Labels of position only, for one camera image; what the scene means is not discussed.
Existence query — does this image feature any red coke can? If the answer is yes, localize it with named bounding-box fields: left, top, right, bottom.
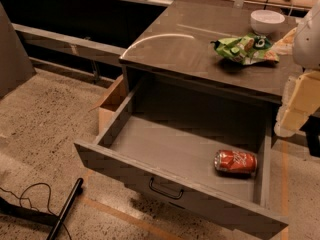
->
left=214, top=150, right=258, bottom=174

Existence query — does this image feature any grey cabinet counter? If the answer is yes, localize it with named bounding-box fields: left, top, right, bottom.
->
left=120, top=1, right=302, bottom=103

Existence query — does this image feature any black drawer handle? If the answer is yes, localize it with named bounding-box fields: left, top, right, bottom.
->
left=148, top=176, right=185, bottom=201

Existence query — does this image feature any grey open drawer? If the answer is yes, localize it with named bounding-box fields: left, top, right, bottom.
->
left=75, top=80, right=288, bottom=240

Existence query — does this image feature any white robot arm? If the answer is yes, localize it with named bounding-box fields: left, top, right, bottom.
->
left=274, top=1, right=320, bottom=137

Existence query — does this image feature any grey shelf rail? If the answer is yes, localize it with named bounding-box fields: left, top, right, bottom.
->
left=13, top=24, right=125, bottom=67

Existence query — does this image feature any black floor stand leg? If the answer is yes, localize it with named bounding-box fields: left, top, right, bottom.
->
left=0, top=178, right=84, bottom=240

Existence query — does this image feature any green chip bag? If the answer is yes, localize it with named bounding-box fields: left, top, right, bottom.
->
left=211, top=33, right=279, bottom=66

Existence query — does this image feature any thin black cable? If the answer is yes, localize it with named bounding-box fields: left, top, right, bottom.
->
left=0, top=182, right=73, bottom=240

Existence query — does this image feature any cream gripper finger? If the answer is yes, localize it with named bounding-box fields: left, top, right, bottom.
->
left=274, top=71, right=320, bottom=137
left=272, top=27, right=297, bottom=55

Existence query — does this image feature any white bowl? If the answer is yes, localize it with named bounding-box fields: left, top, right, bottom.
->
left=250, top=10, right=285, bottom=35

